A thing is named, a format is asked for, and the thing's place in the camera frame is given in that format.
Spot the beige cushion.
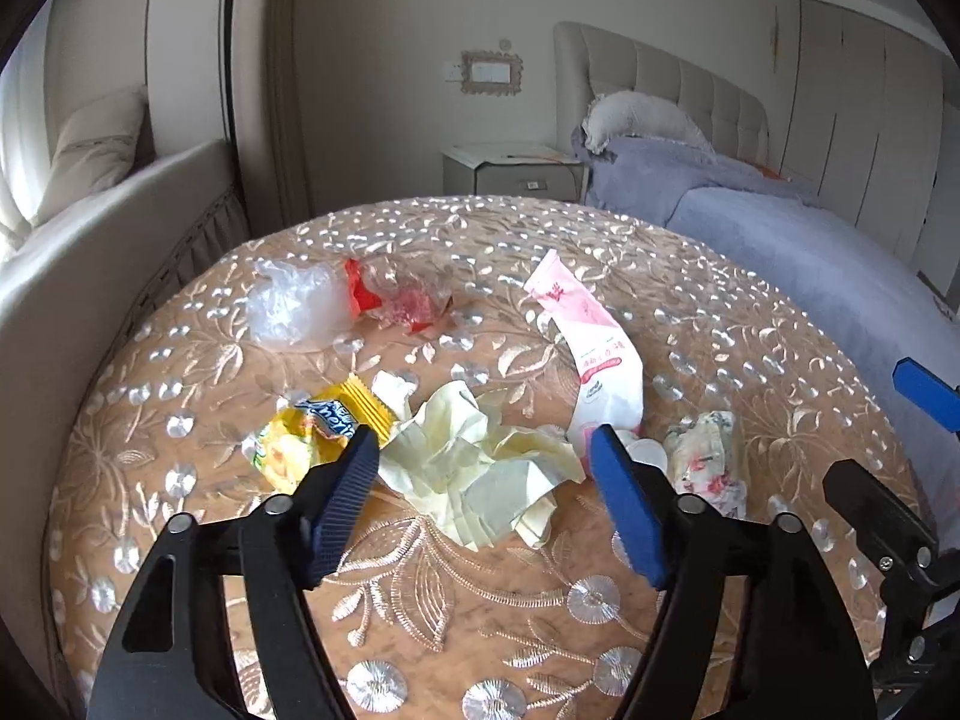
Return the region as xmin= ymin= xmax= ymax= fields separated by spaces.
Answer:
xmin=30 ymin=85 xmax=151 ymax=226

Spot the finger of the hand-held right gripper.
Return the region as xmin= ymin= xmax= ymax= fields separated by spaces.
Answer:
xmin=823 ymin=460 xmax=942 ymax=601
xmin=891 ymin=358 xmax=960 ymax=434

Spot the bed with grey blanket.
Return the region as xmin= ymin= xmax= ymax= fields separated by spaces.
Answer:
xmin=570 ymin=127 xmax=960 ymax=526

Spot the beige wardrobe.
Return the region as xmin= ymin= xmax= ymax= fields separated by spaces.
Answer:
xmin=780 ymin=0 xmax=960 ymax=293

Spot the yellow snack packet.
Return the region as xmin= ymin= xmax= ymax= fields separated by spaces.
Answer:
xmin=259 ymin=380 xmax=396 ymax=492

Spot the beige tufted headboard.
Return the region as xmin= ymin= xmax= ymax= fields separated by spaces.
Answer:
xmin=553 ymin=21 xmax=773 ymax=166

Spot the yellow paper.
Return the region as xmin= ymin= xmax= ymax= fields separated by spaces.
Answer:
xmin=377 ymin=381 xmax=586 ymax=550

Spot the white bottle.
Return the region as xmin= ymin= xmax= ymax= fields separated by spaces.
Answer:
xmin=615 ymin=427 xmax=668 ymax=477

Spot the round table, floral cloth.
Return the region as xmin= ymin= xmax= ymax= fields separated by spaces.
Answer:
xmin=45 ymin=195 xmax=938 ymax=720

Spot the white sheer curtain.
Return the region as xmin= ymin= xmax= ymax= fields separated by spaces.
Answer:
xmin=0 ymin=0 xmax=57 ymax=256

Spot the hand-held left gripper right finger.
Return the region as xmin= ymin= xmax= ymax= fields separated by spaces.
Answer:
xmin=589 ymin=424 xmax=878 ymax=720

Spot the grey nightstand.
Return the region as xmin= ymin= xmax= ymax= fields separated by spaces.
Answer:
xmin=441 ymin=142 xmax=587 ymax=202

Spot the clear plastic bag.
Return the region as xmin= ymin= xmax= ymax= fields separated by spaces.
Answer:
xmin=246 ymin=259 xmax=357 ymax=351

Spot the white pillow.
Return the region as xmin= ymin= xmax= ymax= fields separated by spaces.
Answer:
xmin=583 ymin=90 xmax=713 ymax=155

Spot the red clear wrapper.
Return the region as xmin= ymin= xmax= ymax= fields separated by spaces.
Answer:
xmin=343 ymin=256 xmax=455 ymax=335

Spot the crumpled floral wrapper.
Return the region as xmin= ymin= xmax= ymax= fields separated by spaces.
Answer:
xmin=664 ymin=411 xmax=751 ymax=520

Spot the small white paper scrap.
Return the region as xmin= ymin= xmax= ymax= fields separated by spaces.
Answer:
xmin=371 ymin=370 xmax=419 ymax=421

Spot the white window seat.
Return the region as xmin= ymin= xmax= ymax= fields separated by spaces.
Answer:
xmin=0 ymin=137 xmax=252 ymax=436

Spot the pink white packet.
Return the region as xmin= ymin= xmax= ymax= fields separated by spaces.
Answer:
xmin=523 ymin=249 xmax=646 ymax=447

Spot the framed wall switch panel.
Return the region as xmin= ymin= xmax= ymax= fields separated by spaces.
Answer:
xmin=460 ymin=50 xmax=521 ymax=97

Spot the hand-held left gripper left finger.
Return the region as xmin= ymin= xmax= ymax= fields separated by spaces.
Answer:
xmin=86 ymin=426 xmax=381 ymax=720

